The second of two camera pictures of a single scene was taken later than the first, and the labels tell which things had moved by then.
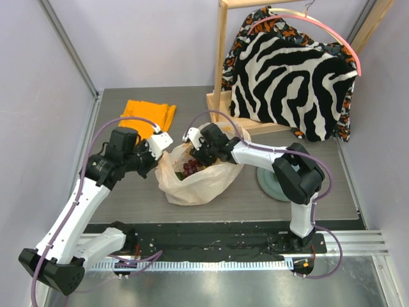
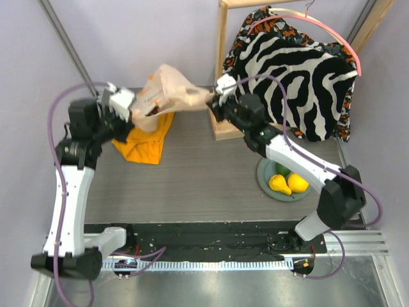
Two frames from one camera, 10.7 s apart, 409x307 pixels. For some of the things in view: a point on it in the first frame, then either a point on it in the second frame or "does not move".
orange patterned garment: (259, 20) does not move
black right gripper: (200, 154) -> (215, 107)
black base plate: (200, 244) does not move
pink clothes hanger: (308, 19) does not move
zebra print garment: (302, 86) does not move
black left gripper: (153, 162) -> (126, 126)
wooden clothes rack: (371, 13) does not move
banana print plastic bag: (204, 186) -> (164, 91)
